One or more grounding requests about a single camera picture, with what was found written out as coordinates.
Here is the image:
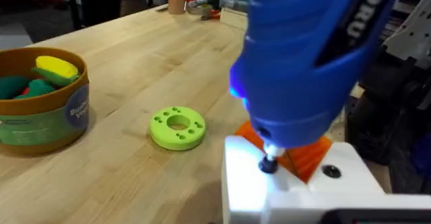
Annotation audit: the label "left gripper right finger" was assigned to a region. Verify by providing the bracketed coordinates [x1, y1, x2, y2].
[285, 135, 385, 198]

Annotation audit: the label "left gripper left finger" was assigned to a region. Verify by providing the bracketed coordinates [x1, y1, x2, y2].
[221, 120, 306, 224]

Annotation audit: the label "small black screw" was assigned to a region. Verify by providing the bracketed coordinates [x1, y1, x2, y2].
[258, 156, 280, 176]

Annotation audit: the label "blue electric screwdriver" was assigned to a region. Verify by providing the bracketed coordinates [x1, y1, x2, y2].
[228, 0, 405, 166]

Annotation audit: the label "green disc with holes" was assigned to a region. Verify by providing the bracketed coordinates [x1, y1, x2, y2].
[149, 106, 207, 152]

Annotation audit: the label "grey perforated wrist plate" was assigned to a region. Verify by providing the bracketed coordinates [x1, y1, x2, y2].
[382, 0, 431, 71]

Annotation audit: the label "wooden cup with tools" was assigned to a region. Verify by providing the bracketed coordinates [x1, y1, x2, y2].
[167, 0, 187, 15]

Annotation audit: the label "brown tub of toy vegetables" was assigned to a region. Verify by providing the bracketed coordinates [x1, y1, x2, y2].
[0, 46, 90, 157]

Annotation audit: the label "orange handled scissors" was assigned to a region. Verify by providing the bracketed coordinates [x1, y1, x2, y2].
[201, 9, 222, 21]

